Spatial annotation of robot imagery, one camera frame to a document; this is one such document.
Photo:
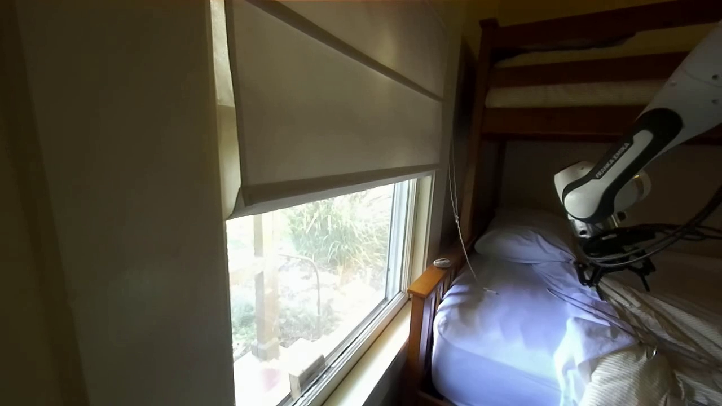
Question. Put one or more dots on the cream rumpled blanket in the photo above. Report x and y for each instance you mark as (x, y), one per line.
(677, 330)

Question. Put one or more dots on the white bunk mattress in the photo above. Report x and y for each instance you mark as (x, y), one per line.
(572, 92)

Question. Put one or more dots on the beige roman window shade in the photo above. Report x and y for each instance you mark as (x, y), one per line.
(331, 112)

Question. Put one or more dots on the lavender pillow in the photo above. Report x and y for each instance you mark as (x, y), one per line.
(523, 240)

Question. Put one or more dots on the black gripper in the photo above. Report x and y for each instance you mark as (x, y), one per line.
(611, 251)

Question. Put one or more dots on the wooden bunk bed frame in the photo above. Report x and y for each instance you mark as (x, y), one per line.
(555, 125)

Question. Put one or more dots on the small dark grey object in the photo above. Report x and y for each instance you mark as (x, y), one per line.
(443, 262)

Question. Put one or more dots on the lavender bed sheet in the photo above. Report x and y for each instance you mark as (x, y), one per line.
(497, 330)

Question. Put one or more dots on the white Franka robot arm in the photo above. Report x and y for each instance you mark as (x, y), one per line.
(677, 112)

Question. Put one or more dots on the white framed window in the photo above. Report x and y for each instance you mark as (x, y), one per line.
(316, 284)

